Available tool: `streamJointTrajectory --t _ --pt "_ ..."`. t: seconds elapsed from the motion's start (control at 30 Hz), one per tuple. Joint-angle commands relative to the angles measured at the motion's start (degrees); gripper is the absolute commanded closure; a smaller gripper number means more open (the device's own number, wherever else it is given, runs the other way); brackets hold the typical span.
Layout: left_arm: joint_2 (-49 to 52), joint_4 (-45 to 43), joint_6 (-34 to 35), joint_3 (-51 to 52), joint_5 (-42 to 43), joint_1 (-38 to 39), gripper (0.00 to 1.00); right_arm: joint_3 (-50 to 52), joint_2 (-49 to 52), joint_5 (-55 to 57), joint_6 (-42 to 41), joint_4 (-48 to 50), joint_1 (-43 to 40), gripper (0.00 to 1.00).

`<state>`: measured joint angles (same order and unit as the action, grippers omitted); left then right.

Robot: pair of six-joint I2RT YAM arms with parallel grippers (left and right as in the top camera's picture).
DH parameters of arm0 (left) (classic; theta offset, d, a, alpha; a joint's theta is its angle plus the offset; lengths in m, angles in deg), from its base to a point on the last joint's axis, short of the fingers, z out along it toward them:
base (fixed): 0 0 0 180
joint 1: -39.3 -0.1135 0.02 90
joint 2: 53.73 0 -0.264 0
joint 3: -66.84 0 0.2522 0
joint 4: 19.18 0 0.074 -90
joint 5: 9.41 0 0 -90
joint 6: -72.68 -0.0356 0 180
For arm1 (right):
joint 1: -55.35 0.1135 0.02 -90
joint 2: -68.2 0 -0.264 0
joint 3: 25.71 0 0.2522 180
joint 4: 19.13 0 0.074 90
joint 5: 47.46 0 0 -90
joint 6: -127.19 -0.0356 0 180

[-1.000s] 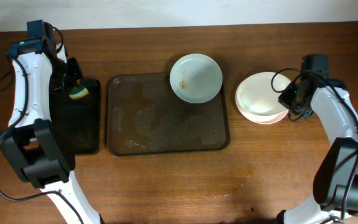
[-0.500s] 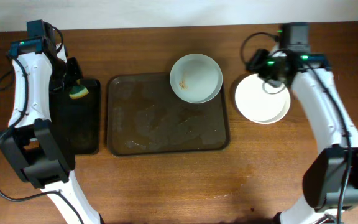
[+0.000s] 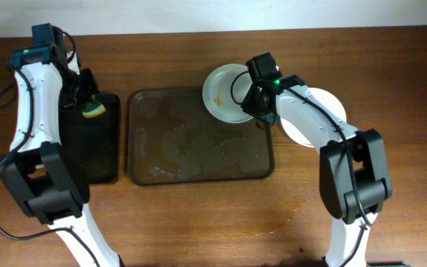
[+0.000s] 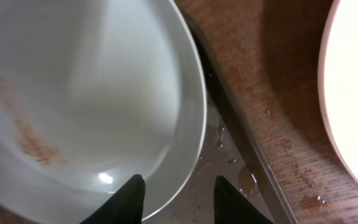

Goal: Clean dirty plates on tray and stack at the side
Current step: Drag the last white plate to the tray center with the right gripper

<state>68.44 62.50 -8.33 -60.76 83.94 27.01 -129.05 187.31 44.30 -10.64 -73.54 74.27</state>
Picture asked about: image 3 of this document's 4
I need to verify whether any black small tray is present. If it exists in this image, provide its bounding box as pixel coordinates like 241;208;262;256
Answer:
59;93;120;185

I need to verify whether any brown plastic tray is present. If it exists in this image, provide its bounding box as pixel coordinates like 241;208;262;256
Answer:
126;88;275;186

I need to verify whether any yellow green sponge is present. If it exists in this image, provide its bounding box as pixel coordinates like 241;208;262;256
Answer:
82;101;106;119

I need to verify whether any white round plate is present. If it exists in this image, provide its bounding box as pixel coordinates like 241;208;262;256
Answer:
277;88;347;151

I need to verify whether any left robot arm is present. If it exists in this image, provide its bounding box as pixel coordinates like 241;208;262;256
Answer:
0;53;122;266

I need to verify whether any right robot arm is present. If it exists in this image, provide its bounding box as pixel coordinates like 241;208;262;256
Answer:
242;80;393;266

